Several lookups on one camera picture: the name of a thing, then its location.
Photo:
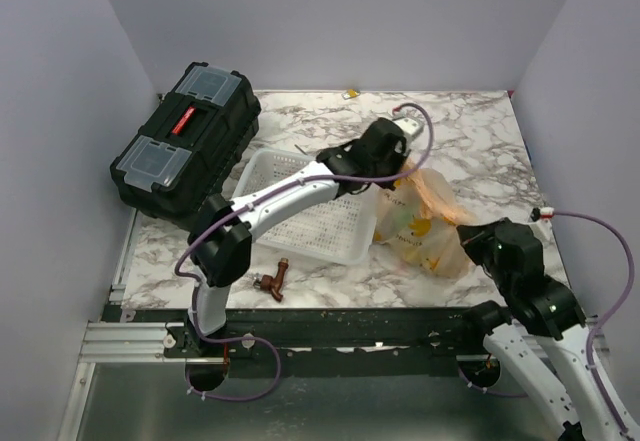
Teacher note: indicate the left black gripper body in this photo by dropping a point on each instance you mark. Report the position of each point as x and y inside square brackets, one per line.
[394, 164]

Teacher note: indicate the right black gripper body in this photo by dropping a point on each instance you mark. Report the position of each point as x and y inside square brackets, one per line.
[481, 244]

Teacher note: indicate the orange translucent plastic bag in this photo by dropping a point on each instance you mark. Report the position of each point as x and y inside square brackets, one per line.
[418, 221]

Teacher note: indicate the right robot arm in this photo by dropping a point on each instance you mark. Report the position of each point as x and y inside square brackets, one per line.
[541, 336]

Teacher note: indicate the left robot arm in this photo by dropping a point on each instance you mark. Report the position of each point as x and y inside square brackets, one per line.
[221, 244]

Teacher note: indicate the small yellow tag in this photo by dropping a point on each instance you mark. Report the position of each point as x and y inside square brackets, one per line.
[350, 94]

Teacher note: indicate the small grey hex key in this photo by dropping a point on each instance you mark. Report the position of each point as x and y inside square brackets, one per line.
[300, 149]

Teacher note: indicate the white plastic basket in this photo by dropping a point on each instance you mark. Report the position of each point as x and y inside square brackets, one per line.
[340, 231]

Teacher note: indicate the brown faucet tap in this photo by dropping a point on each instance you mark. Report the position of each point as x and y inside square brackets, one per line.
[273, 284]

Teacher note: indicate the black plastic toolbox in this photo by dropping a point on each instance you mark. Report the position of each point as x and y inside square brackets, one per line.
[187, 148]

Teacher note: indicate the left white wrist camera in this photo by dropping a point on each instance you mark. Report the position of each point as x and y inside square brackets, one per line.
[411, 128]

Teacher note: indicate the black mounting rail base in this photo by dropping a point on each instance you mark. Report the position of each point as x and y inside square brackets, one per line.
[321, 342]

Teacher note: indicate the aluminium rail extrusion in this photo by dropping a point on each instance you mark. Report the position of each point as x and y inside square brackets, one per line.
[125, 343]

